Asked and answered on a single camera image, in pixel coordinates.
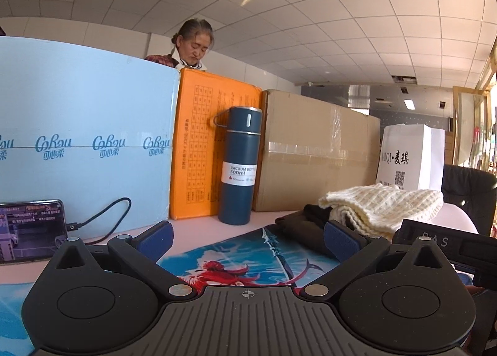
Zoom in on cream knit sweater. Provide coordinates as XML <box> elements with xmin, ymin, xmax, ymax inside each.
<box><xmin>317</xmin><ymin>183</ymin><xmax>444</xmax><ymax>241</ymax></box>

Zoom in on black office chair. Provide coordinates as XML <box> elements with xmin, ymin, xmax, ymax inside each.
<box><xmin>441</xmin><ymin>164</ymin><xmax>496</xmax><ymax>236</ymax></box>

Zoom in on colourful anime desk mat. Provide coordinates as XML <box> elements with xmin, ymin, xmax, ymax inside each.
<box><xmin>1</xmin><ymin>227</ymin><xmax>340</xmax><ymax>355</ymax></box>

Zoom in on white paper shopping bag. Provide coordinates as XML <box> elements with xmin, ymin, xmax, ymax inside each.
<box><xmin>376</xmin><ymin>124</ymin><xmax>445</xmax><ymax>191</ymax></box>

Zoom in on brown cardboard box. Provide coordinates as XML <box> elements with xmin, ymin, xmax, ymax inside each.
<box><xmin>253</xmin><ymin>90</ymin><xmax>380</xmax><ymax>212</ymax></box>

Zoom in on smartphone playing video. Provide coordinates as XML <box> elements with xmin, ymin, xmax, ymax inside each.
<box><xmin>0</xmin><ymin>199</ymin><xmax>67</xmax><ymax>264</ymax></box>

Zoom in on large light blue box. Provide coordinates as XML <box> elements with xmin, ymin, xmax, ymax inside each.
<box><xmin>1</xmin><ymin>37</ymin><xmax>180</xmax><ymax>239</ymax></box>

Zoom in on dark blue vacuum bottle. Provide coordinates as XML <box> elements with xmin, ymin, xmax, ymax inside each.
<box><xmin>212</xmin><ymin>106</ymin><xmax>262</xmax><ymax>225</ymax></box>

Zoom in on orange cardboard box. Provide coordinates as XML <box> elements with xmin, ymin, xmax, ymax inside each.
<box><xmin>169</xmin><ymin>69</ymin><xmax>262</xmax><ymax>220</ymax></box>

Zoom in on woman behind boxes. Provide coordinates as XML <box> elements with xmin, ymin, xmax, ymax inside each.
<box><xmin>145</xmin><ymin>18</ymin><xmax>214</xmax><ymax>72</ymax></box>

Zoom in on black phone charging cable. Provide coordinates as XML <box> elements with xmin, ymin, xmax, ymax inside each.
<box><xmin>66</xmin><ymin>197</ymin><xmax>133</xmax><ymax>246</ymax></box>

